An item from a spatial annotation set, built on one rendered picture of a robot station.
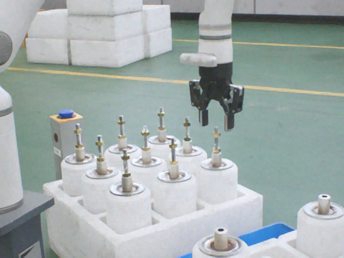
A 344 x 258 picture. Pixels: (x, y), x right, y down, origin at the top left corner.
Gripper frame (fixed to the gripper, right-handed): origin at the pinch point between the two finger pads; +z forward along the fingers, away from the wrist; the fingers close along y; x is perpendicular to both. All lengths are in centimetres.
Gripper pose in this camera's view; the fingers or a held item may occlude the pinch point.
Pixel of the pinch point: (216, 122)
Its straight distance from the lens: 128.2
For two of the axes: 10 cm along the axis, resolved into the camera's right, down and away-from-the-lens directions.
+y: -7.5, -1.7, 6.4
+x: -6.6, 2.4, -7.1
